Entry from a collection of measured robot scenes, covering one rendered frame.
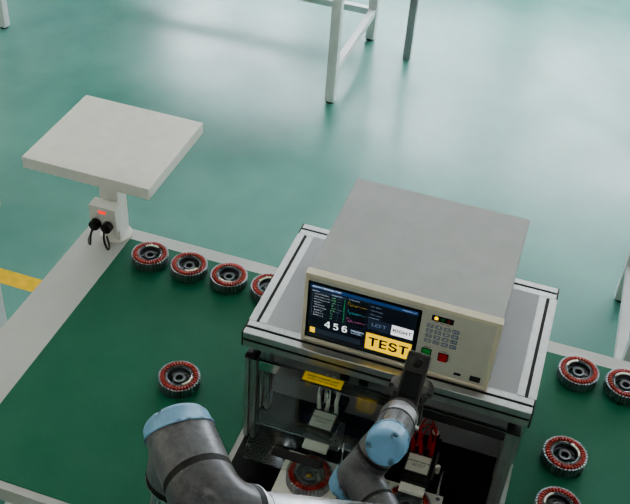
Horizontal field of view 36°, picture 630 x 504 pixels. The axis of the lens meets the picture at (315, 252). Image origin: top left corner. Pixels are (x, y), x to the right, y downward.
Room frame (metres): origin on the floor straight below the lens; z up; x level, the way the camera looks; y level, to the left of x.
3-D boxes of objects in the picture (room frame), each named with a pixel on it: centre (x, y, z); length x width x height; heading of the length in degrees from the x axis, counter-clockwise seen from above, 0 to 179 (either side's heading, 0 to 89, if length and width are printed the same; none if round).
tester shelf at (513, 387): (1.73, -0.23, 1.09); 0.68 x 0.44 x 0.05; 74
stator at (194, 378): (1.76, 0.33, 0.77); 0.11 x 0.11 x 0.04
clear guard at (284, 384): (1.46, -0.04, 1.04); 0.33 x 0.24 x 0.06; 164
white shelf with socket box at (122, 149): (2.22, 0.57, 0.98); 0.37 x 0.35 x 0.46; 74
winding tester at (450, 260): (1.73, -0.25, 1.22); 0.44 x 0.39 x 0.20; 74
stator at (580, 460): (1.61, -0.67, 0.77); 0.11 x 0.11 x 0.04
